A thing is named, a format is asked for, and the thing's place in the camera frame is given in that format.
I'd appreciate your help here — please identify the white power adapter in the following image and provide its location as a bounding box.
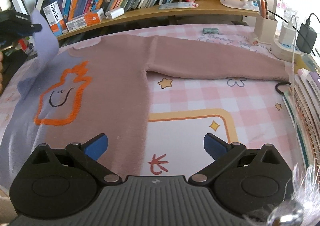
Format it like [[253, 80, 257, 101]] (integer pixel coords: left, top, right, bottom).
[[278, 21, 296, 46]]

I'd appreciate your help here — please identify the white charging cable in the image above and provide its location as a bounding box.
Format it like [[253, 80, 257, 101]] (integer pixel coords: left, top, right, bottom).
[[290, 14, 299, 74]]

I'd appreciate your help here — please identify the pink cartoon checkered table mat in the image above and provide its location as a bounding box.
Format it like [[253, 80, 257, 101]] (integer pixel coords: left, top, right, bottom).
[[0, 23, 320, 226]]

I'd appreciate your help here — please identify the beige pen holder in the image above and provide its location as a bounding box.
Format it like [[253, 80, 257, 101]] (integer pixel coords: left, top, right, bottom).
[[254, 15, 278, 44]]

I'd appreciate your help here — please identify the wooden bookshelf board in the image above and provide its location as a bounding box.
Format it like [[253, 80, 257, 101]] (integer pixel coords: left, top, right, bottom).
[[57, 0, 258, 40]]

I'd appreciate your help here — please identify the green eraser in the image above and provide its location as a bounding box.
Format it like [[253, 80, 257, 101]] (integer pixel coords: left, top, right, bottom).
[[202, 28, 220, 34]]

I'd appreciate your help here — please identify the pink and purple knit sweater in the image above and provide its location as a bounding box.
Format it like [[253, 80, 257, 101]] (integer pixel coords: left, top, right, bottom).
[[1, 11, 289, 188]]

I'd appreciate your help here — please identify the white and orange Obrite box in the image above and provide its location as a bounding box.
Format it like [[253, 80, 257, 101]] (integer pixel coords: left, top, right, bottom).
[[43, 1, 68, 37]]

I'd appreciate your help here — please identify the stack of notebooks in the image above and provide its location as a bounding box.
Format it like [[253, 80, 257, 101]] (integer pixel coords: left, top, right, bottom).
[[283, 69, 319, 167]]

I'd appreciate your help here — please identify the white power strip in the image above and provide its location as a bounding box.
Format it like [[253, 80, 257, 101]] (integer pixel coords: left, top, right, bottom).
[[268, 38, 304, 63]]

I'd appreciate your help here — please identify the black hair tie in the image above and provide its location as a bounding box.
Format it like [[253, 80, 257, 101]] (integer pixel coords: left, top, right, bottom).
[[274, 81, 293, 94]]

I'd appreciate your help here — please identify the black power adapter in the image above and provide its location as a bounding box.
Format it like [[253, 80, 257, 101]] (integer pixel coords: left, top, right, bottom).
[[296, 24, 317, 54]]

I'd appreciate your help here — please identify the white charger block on shelf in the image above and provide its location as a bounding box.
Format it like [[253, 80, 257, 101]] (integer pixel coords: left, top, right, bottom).
[[105, 7, 125, 20]]

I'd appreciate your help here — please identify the blue white pamphlet on shelf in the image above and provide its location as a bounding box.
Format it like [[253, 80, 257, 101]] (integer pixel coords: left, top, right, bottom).
[[159, 1, 199, 10]]

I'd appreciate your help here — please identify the orange toothpaste box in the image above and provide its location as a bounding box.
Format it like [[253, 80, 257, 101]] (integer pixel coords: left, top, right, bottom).
[[66, 8, 105, 32]]

